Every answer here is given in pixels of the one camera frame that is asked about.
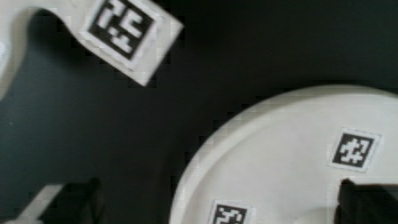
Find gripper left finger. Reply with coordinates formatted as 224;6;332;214
10;178;106;224

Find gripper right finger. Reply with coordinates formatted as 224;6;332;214
334;179;398;224

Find white round table top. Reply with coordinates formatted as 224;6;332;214
169;85;398;224

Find white cross-shaped table base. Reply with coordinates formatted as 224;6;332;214
0;0;183;100

